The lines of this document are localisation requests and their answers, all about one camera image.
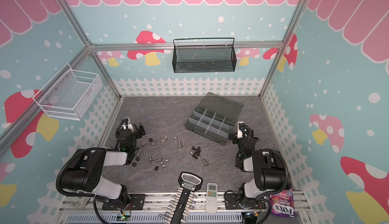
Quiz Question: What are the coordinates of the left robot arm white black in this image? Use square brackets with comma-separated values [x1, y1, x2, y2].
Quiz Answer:
[56, 117, 146, 208]

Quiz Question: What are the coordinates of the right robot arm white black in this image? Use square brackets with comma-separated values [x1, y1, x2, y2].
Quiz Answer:
[230, 121, 292, 209]

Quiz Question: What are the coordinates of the grey compartment organizer box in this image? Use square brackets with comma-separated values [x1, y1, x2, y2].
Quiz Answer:
[184, 92, 243, 146]

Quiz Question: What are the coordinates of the black bolts cluster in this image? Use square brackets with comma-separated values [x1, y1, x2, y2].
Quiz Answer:
[190, 147, 201, 160]

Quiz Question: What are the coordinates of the white remote control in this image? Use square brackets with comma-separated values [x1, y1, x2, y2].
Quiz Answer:
[205, 182, 218, 213]

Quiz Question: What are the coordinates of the purple Fox's candy bag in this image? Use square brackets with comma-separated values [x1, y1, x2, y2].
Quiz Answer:
[269, 189, 297, 218]

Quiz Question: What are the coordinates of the black tool with sockets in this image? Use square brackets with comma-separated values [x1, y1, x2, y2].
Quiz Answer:
[159, 172, 203, 224]

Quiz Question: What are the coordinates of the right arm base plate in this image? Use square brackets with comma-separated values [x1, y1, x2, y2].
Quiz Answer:
[223, 191, 266, 210]

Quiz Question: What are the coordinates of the white wire wall basket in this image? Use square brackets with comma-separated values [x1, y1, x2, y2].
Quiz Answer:
[32, 64, 103, 121]

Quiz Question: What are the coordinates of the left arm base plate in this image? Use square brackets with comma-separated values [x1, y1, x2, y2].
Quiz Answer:
[102, 194, 146, 211]

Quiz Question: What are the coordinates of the black mesh wall basket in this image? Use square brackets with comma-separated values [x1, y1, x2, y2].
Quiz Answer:
[172, 38, 237, 73]

